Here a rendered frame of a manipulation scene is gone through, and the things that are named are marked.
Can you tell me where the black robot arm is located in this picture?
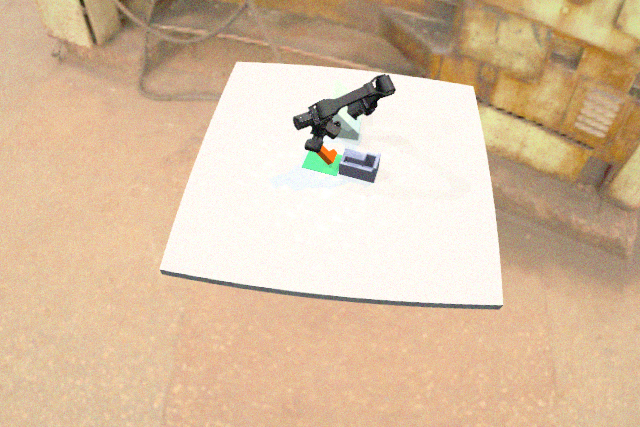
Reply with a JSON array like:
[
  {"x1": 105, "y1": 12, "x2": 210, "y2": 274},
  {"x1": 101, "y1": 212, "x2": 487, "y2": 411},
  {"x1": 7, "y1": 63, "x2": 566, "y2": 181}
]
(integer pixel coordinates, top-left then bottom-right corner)
[{"x1": 292, "y1": 74, "x2": 396, "y2": 139}]

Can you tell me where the orange l-shaped part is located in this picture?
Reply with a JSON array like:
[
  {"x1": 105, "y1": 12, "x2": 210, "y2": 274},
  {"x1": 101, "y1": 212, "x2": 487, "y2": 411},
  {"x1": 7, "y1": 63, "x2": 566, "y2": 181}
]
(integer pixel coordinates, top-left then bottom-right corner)
[{"x1": 317, "y1": 146, "x2": 337, "y2": 165}]

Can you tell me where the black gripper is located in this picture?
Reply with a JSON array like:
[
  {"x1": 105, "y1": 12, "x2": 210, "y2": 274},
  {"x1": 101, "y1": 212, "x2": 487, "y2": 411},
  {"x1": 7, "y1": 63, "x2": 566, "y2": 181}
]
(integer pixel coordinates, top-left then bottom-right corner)
[{"x1": 304, "y1": 122, "x2": 328, "y2": 153}]

